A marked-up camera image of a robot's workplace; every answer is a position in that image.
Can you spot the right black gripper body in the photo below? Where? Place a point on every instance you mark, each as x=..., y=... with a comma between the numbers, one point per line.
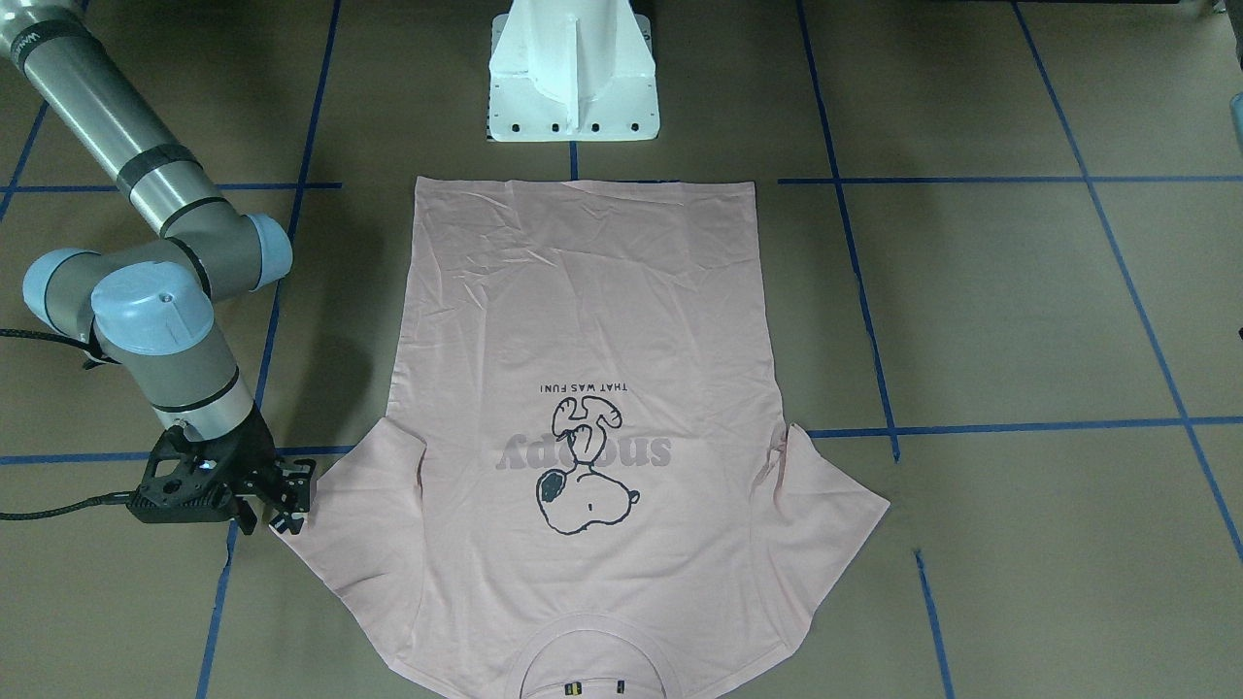
x=254, y=456

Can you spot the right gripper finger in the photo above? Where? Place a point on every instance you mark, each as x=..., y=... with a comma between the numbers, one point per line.
x=286, y=486

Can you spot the pink Snoopy t-shirt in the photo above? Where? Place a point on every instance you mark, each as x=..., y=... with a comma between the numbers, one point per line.
x=583, y=483

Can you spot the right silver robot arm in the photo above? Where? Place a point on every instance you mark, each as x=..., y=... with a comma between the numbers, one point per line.
x=150, y=308

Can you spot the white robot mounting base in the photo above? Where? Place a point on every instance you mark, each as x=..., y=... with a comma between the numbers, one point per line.
x=562, y=71

